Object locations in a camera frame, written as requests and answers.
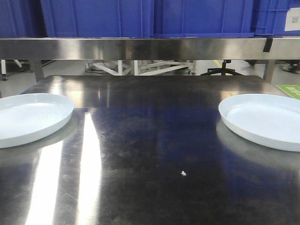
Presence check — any blue plastic crate middle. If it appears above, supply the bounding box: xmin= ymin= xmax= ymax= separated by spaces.
xmin=41 ymin=0 xmax=154 ymax=38

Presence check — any stainless steel shelf rail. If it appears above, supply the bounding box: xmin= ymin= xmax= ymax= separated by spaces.
xmin=0 ymin=37 xmax=300 ymax=60

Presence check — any blue plastic crate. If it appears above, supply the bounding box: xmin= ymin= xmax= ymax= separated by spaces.
xmin=41 ymin=0 xmax=154 ymax=38
xmin=0 ymin=0 xmax=46 ymax=38

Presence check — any black tape strip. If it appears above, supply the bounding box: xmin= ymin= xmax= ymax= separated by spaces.
xmin=263 ymin=37 xmax=273 ymax=53

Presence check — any upper right blue crate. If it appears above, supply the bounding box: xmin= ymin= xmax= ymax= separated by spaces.
xmin=153 ymin=0 xmax=254 ymax=38

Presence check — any white metal frame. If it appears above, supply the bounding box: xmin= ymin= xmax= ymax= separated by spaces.
xmin=85 ymin=60 xmax=196 ymax=76

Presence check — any blue plastic crate left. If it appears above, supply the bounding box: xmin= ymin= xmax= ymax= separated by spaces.
xmin=0 ymin=0 xmax=46 ymax=38

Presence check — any white round plate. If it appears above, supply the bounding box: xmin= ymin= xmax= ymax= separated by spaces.
xmin=0 ymin=93 xmax=75 ymax=148
xmin=218 ymin=94 xmax=300 ymax=152

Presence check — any blue crate with label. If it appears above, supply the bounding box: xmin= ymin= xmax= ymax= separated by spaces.
xmin=251 ymin=0 xmax=300 ymax=37

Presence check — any black office chair base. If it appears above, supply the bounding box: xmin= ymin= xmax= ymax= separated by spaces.
xmin=201 ymin=60 xmax=242 ymax=75

